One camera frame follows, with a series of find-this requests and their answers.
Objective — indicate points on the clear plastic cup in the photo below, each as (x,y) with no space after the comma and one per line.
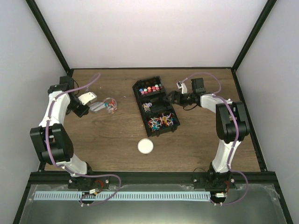
(110,105)

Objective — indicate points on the light blue slotted cable duct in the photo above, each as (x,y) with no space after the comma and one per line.
(124,196)

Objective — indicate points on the white round lid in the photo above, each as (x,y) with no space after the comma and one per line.
(145,146)

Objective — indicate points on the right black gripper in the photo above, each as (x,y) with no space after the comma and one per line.
(174,94)

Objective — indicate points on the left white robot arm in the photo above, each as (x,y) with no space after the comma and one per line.
(52,144)

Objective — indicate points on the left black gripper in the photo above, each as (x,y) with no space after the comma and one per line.
(83,112)

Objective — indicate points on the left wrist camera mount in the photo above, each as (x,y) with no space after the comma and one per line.
(86,98)

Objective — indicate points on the black three-compartment candy bin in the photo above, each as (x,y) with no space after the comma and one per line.
(158,115)

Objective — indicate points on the black front mounting rail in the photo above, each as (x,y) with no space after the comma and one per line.
(197,178)

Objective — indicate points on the metal scoop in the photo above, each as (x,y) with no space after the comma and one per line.
(97,106)

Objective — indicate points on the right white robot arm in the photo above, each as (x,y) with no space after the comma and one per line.
(231,120)

